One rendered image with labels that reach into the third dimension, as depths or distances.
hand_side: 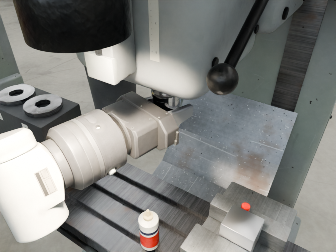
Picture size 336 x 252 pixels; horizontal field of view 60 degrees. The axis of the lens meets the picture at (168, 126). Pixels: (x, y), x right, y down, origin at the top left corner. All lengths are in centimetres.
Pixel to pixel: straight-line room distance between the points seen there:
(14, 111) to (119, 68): 51
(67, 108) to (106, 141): 39
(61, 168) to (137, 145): 10
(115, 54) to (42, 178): 16
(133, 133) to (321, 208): 181
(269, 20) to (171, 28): 20
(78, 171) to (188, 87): 16
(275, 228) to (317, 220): 145
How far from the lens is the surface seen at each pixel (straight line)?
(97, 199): 76
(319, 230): 200
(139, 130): 39
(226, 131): 85
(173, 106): 44
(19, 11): 20
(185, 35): 29
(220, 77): 27
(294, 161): 90
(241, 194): 68
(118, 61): 31
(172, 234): 70
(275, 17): 46
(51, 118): 73
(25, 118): 75
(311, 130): 83
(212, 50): 31
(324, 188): 225
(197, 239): 55
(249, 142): 84
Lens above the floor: 149
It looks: 36 degrees down
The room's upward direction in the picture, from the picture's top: straight up
